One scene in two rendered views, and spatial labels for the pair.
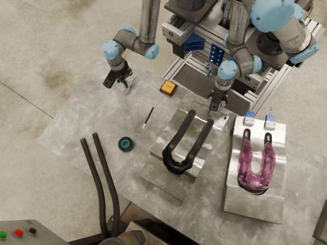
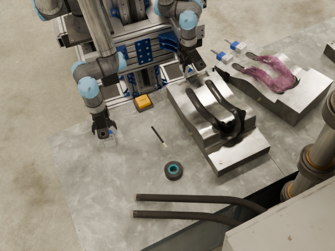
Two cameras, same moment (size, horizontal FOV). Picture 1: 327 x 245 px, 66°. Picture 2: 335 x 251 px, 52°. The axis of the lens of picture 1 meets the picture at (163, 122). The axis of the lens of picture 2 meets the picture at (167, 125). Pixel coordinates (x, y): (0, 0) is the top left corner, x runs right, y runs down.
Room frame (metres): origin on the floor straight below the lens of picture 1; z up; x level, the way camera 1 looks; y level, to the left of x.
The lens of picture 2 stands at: (0.05, 0.80, 2.17)
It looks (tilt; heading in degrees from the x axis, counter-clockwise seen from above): 56 degrees down; 301
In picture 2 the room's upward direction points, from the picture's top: 8 degrees counter-clockwise
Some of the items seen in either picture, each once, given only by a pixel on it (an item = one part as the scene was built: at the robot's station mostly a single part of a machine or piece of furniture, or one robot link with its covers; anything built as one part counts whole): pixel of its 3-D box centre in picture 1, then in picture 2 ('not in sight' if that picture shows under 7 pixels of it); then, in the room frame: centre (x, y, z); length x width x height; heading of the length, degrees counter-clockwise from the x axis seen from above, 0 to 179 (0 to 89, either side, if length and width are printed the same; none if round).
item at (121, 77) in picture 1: (120, 70); (99, 114); (0.75, 0.17, 0.99); 0.09 x 0.08 x 0.12; 127
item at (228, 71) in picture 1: (227, 73); (188, 24); (0.54, -0.32, 1.14); 0.09 x 0.08 x 0.11; 98
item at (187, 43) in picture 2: (223, 81); (188, 39); (0.54, -0.31, 1.07); 0.08 x 0.08 x 0.05
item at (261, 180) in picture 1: (256, 163); (269, 70); (0.16, -0.41, 0.90); 0.26 x 0.18 x 0.08; 157
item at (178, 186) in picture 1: (184, 145); (215, 115); (0.32, -0.09, 0.87); 0.50 x 0.26 x 0.14; 140
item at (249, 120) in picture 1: (249, 113); (220, 56); (0.42, -0.46, 0.86); 0.13 x 0.05 x 0.05; 157
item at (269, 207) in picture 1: (255, 165); (269, 75); (0.15, -0.41, 0.86); 0.50 x 0.26 x 0.11; 157
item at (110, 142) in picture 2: (128, 83); (107, 132); (0.76, 0.16, 0.83); 0.13 x 0.05 x 0.05; 127
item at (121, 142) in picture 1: (126, 144); (173, 171); (0.39, 0.22, 0.82); 0.08 x 0.08 x 0.04
